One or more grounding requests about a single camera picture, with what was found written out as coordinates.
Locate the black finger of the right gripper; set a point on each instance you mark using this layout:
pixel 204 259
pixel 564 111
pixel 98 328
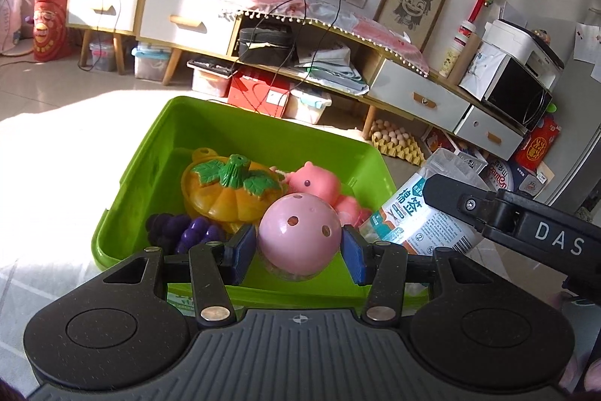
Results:
pixel 560 241

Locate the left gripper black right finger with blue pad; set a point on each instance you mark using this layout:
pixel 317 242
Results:
pixel 382 265

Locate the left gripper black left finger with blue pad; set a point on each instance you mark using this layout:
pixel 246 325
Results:
pixel 213 266

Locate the clear cotton swab jar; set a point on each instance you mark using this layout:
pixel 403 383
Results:
pixel 407 220

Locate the purple toy grapes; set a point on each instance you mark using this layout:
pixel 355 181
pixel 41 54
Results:
pixel 176 234

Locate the orange toy pumpkin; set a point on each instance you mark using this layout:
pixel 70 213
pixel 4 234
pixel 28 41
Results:
pixel 266 184

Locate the pink perforated ball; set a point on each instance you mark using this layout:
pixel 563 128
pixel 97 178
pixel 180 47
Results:
pixel 299 235

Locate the pink pig toy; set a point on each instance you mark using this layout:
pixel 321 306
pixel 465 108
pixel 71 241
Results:
pixel 324 184

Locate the yellow plastic bowl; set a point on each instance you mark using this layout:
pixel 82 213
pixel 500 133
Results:
pixel 214 187

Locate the red gift box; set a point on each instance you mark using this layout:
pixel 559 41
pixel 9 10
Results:
pixel 537 143

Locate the green plastic storage box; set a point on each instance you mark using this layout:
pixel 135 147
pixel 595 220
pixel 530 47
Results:
pixel 151 185

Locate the egg tray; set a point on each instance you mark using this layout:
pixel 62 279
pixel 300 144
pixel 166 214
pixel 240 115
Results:
pixel 396 142

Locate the red white opera-mask box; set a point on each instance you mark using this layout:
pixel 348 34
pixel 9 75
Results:
pixel 435 138

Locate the wooden TV cabinet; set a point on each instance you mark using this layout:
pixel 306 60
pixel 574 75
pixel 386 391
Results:
pixel 334 61

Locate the black microwave oven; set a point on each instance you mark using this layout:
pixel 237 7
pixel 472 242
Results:
pixel 506 87

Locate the grey checked cloth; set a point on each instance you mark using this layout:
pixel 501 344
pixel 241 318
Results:
pixel 27 288

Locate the clear storage bin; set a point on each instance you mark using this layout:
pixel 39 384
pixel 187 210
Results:
pixel 150 61

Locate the black bag on shelf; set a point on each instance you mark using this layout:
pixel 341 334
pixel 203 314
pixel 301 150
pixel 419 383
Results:
pixel 268 44

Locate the framed cartoon girl picture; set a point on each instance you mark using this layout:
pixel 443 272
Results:
pixel 415 18

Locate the pink fringed cloth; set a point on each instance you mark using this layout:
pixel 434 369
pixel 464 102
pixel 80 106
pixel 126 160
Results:
pixel 339 19

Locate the red printed bag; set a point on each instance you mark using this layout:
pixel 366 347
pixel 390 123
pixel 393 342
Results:
pixel 50 32

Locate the wooden shelf cabinet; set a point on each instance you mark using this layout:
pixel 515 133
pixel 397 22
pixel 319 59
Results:
pixel 194 26

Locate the white plastic bag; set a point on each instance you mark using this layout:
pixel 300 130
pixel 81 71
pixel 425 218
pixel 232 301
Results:
pixel 10 24

